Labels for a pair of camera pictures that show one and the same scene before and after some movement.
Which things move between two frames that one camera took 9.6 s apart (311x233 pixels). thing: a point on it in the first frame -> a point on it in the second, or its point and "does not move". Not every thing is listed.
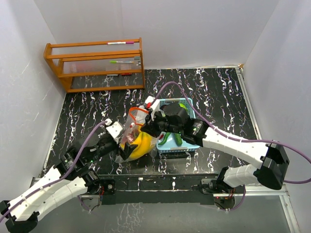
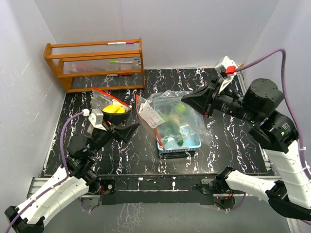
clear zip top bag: [135, 143] -> [102, 101]
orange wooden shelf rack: [119, 57] does not move
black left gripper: [128, 148] -> [125, 133]
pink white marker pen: [120, 42] does not move
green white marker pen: [114, 61] does not move
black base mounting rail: [158, 190] does not move
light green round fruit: [181, 105] does not move
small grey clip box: [138, 58] does not move
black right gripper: [149, 126] -> [201, 100]
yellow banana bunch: [145, 142] -> [114, 108]
